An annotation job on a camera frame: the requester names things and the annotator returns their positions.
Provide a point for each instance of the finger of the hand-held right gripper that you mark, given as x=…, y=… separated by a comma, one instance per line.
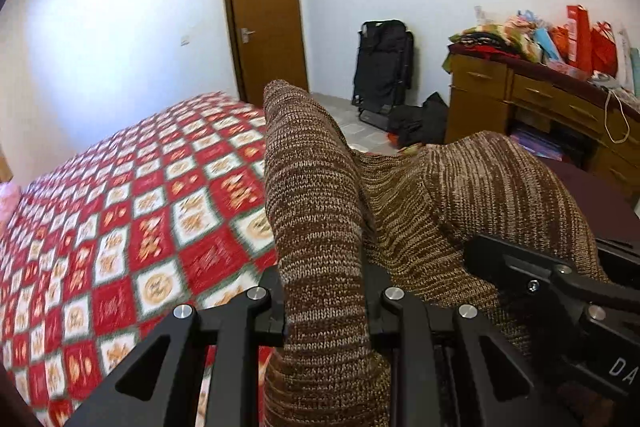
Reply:
x=515, y=264

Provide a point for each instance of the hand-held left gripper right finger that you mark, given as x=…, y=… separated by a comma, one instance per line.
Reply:
x=395, y=319

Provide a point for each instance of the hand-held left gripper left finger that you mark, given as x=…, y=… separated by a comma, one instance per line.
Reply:
x=272, y=307

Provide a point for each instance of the brown knit sweater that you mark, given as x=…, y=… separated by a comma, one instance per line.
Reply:
x=320, y=217

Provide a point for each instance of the pile of colourful clothes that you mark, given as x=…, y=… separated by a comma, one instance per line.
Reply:
x=492, y=42

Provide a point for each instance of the dark maroon cloth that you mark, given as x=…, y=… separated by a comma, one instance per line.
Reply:
x=595, y=197

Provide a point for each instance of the colourful boxes under dresser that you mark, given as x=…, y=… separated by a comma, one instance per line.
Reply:
x=545, y=144

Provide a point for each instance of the wooden dresser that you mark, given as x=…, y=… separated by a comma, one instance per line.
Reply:
x=480, y=102

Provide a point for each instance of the black bag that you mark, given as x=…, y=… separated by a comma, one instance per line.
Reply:
x=422, y=119

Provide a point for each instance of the red patchwork printed quilt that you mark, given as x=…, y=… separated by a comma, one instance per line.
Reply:
x=125, y=217

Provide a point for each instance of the blue paper bag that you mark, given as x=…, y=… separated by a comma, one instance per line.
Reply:
x=547, y=44

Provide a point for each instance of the wide red paper bag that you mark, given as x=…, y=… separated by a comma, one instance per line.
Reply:
x=603, y=49

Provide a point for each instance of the tall red paper bag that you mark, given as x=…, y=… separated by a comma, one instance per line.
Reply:
x=579, y=37

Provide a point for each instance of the pink cloth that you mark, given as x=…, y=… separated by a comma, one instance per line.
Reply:
x=7, y=202

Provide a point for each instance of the brown wooden door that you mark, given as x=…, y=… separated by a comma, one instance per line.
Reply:
x=265, y=22

